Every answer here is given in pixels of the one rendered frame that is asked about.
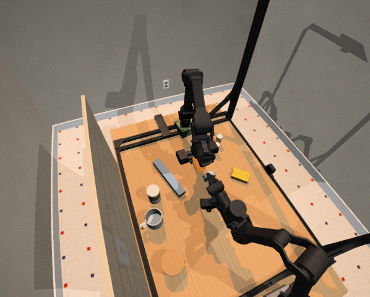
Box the grey pill bottle cap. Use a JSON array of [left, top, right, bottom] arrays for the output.
[[202, 171, 216, 182]]

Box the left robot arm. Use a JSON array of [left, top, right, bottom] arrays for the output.
[[200, 196, 331, 297]]

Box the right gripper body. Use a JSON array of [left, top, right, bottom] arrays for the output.
[[176, 140, 219, 165]]

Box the grey cylindrical container with tan lid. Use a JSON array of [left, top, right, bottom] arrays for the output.
[[161, 249, 184, 276]]

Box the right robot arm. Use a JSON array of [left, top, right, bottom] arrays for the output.
[[178, 69, 216, 167]]

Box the grey mug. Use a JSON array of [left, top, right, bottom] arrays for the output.
[[139, 208, 163, 230]]

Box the yellow sponge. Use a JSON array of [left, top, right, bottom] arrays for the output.
[[231, 168, 250, 184]]

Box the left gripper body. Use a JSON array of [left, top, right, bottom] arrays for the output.
[[206, 180, 231, 213]]

